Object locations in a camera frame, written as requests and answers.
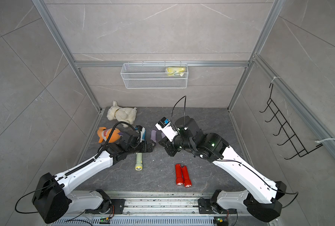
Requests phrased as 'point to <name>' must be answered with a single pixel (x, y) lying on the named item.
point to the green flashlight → (139, 165)
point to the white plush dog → (125, 114)
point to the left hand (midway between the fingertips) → (151, 141)
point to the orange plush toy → (103, 134)
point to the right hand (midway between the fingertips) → (161, 141)
